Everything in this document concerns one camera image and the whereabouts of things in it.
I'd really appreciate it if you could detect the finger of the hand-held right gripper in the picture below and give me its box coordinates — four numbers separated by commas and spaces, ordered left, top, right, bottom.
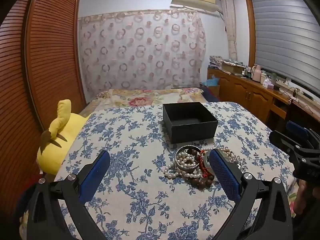
269, 129, 320, 180
286, 121, 320, 152

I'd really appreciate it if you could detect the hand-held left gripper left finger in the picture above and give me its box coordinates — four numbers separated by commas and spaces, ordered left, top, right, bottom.
26, 150, 111, 240

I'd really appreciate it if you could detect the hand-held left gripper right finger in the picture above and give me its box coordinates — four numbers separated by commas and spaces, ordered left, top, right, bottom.
208, 148, 294, 240

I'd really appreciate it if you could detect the pale pink pearl necklace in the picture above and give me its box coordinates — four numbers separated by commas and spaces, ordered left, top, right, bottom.
219, 148, 243, 172

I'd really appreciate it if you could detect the silver wide ring bracelet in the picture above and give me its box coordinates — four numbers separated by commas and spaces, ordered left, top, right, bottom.
201, 152, 216, 176

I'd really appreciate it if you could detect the brown wooden bead bracelet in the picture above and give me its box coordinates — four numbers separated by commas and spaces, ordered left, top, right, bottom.
187, 149, 216, 191

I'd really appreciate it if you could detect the silver bangle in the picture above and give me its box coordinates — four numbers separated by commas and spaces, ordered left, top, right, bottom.
175, 145, 202, 172

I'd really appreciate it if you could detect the white pearl necklace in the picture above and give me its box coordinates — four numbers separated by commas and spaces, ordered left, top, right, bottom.
164, 150, 202, 180

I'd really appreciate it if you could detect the black cardboard box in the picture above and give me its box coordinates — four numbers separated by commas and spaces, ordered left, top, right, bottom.
162, 102, 219, 144

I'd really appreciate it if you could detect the person's right hand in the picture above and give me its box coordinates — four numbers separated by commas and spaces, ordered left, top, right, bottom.
295, 179, 320, 214

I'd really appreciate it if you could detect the blue floral blanket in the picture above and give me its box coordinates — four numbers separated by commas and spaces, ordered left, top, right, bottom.
54, 102, 296, 240

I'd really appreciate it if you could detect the yellow plush toy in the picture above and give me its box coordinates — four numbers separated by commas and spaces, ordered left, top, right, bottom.
37, 99, 93, 176

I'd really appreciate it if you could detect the wooden cabinet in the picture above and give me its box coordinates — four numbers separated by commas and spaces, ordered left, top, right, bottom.
207, 67, 293, 123

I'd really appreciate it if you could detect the red cloth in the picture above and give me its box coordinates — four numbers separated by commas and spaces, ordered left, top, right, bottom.
18, 175, 43, 202

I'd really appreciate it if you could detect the pink thermos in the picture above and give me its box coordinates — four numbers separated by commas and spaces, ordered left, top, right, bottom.
251, 65, 262, 81

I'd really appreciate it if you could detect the dark blue bed sheet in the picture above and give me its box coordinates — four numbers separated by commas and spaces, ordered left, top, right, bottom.
200, 87, 221, 103

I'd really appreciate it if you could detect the flat cardboard box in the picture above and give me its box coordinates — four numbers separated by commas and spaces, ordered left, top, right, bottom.
221, 62, 246, 75

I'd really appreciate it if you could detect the pink floral quilt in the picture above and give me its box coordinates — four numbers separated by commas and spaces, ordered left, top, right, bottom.
87, 87, 204, 113

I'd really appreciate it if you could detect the grey window blind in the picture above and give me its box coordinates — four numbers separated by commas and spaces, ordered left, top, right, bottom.
251, 0, 320, 92

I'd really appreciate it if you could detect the stack of papers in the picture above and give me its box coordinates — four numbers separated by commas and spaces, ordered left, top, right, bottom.
209, 55, 227, 70

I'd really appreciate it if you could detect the brown louvered wardrobe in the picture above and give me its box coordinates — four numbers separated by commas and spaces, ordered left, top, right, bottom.
0, 0, 87, 205

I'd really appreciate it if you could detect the white lace curtain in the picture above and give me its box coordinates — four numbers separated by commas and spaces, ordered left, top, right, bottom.
221, 0, 238, 61

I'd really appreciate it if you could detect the thin charging cable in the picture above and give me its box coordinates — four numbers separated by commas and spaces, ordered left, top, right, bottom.
279, 87, 320, 113

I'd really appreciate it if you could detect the ring patterned wall cloth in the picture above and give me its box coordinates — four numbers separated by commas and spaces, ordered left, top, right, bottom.
78, 9, 207, 101

